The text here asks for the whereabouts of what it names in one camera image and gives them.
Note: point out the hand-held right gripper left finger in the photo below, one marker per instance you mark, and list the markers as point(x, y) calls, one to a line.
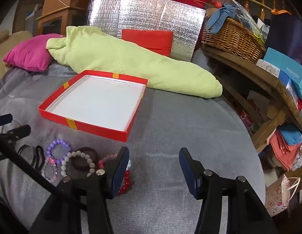
point(119, 173)

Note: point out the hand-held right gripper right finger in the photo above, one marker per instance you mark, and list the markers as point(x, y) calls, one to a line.
point(190, 173)

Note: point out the pink pillow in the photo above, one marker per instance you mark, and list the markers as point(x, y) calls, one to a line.
point(29, 51)

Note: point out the small white patterned box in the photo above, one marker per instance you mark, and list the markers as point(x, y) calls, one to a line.
point(268, 68)

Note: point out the silver foil insulation panel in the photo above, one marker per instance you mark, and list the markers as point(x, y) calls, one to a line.
point(141, 12)

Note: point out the light green quilt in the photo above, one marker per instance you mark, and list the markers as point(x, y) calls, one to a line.
point(129, 58)

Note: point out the light blue cardboard box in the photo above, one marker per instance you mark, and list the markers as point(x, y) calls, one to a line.
point(285, 63)

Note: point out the wooden balustrade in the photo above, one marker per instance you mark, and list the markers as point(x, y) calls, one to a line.
point(263, 9)

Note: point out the floral gift bag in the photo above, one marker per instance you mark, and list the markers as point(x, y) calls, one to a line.
point(277, 195)

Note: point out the wooden shelf unit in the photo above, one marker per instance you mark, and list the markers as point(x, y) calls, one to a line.
point(263, 78)

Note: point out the red cushion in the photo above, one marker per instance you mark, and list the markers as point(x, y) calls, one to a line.
point(148, 41)

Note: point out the folded blue cloth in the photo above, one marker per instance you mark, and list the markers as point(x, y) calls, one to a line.
point(290, 134)

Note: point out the brown woven screen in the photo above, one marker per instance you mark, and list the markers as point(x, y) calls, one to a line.
point(21, 17)

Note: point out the navy fabric bag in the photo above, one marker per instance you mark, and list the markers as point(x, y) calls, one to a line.
point(285, 36)

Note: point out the folded pink cloths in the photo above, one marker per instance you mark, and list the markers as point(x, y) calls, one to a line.
point(285, 153)

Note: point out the clear plastic wrap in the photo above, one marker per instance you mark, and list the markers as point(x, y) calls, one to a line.
point(248, 17)

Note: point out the red shallow cardboard box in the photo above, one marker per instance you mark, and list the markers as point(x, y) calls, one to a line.
point(92, 102)

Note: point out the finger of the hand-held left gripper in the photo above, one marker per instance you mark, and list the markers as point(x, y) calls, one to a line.
point(18, 131)
point(3, 120)

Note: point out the wicker basket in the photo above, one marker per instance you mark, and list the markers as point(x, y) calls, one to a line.
point(234, 41)

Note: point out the dark brown hair band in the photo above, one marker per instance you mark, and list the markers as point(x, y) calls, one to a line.
point(77, 167)

